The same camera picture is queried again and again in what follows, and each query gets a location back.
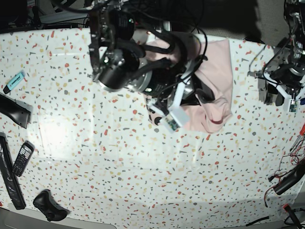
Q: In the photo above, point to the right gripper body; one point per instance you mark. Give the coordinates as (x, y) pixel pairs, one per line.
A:
(164, 79)

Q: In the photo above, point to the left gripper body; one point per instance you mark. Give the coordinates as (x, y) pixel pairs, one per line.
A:
(289, 75)

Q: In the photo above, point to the pink T-shirt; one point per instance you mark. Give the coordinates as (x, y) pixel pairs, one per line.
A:
(213, 108)

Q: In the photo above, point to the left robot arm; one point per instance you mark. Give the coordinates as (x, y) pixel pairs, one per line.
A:
(291, 51)

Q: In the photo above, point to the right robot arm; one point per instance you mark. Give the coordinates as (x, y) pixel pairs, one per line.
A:
(127, 52)

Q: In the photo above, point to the terrazzo patterned table cover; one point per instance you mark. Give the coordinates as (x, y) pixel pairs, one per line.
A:
(103, 160)

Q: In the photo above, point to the black game controller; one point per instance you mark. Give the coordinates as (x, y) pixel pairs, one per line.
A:
(46, 204)

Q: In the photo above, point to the light blue highlighter marker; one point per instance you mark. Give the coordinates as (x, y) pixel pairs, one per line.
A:
(14, 82)

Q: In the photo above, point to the long black bar in plastic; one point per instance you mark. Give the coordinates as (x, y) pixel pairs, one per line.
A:
(10, 180)

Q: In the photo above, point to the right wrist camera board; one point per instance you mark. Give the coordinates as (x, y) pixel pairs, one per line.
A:
(175, 119)

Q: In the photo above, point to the red handled screwdriver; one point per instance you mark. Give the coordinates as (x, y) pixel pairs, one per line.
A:
(301, 133)

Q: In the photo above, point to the black cylinder with red wires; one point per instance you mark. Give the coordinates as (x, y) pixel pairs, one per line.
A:
(293, 177)

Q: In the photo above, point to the black cordless phone handset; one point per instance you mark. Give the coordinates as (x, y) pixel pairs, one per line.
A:
(23, 158)

